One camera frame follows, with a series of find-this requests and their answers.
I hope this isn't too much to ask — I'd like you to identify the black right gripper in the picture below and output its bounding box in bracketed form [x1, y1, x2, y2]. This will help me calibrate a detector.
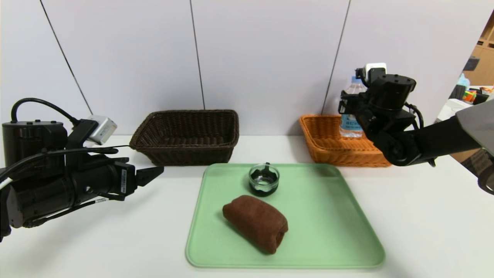
[338, 90, 366, 115]

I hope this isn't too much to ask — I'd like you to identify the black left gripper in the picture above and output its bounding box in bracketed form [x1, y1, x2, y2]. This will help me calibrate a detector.
[72, 161, 164, 203]

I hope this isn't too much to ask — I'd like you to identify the clear water bottle blue label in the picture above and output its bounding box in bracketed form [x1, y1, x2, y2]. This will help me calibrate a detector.
[340, 76, 367, 138]

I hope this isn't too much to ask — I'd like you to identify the small glass cup black base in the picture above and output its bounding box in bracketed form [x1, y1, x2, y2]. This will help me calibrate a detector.
[249, 163, 280, 197]

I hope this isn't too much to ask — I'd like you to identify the brown towel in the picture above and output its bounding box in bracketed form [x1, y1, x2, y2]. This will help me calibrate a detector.
[223, 195, 289, 254]

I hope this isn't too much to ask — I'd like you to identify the dark brown wicker basket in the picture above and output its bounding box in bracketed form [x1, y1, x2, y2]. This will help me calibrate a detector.
[129, 110, 240, 167]

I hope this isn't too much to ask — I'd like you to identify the orange wicker basket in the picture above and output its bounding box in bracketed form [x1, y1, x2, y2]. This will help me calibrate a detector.
[299, 114, 392, 168]

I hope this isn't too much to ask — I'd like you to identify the white side table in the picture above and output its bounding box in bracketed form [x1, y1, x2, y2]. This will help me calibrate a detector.
[437, 99, 469, 122]

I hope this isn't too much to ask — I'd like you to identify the wooden shelf cabinet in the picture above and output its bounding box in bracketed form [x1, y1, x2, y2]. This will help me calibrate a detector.
[461, 15, 494, 87]

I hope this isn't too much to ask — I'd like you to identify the light green plastic tray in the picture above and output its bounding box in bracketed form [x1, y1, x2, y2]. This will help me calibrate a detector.
[185, 163, 386, 268]

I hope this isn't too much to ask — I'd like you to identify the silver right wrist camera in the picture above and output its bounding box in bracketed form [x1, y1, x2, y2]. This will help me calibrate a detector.
[356, 63, 387, 83]

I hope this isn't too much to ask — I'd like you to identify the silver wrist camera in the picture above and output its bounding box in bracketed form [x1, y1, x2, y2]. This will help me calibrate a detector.
[86, 115, 117, 146]
[356, 63, 387, 83]

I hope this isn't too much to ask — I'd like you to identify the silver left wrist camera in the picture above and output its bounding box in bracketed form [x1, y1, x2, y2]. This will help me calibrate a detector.
[86, 115, 117, 146]

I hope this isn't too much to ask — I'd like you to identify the black sleeved left arm cable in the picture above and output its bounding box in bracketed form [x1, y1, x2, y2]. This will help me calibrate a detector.
[0, 147, 118, 182]

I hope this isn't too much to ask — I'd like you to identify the black left camera cable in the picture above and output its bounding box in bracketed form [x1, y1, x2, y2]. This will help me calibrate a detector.
[11, 98, 80, 126]

